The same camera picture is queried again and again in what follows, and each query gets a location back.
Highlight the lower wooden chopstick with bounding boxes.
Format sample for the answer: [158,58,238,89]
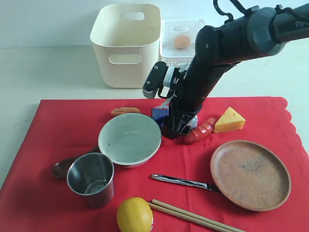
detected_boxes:
[148,203,230,232]

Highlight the stainless steel cup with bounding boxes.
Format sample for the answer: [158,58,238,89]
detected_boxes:
[66,153,114,209]

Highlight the white perforated basket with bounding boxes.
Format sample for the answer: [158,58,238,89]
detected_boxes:
[160,19,205,67]

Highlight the light green bowl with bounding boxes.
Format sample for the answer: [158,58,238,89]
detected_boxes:
[98,113,162,168]

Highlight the brown wooden plate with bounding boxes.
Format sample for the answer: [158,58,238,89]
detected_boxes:
[210,140,292,212]

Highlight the blue white milk carton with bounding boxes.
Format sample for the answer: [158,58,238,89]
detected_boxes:
[151,105,198,130]

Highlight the fried chicken strip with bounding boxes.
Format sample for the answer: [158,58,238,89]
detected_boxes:
[111,107,141,116]

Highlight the upper wooden chopstick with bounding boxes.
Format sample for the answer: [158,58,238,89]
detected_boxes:
[151,199,243,232]

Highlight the metal table knife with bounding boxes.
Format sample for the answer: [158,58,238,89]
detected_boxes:
[151,174,221,193]

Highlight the wooden chopstick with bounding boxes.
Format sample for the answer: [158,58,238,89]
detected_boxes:
[151,199,243,232]
[148,203,230,232]

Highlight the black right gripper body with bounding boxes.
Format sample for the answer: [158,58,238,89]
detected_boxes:
[165,61,232,131]

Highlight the cream plastic bin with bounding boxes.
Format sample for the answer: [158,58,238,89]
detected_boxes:
[90,3,161,88]

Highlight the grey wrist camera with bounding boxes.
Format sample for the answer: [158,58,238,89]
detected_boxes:
[142,61,175,99]

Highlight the dark brown spoon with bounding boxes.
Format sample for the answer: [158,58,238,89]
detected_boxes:
[51,146,100,179]

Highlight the brown egg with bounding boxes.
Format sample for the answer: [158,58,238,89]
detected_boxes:
[173,35,190,49]

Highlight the red tablecloth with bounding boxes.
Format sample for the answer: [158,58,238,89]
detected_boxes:
[0,97,309,232]

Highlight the yellow lemon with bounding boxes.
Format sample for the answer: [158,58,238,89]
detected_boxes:
[116,197,153,232]

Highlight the red toy sausage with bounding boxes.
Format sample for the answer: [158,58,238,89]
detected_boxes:
[183,117,217,144]

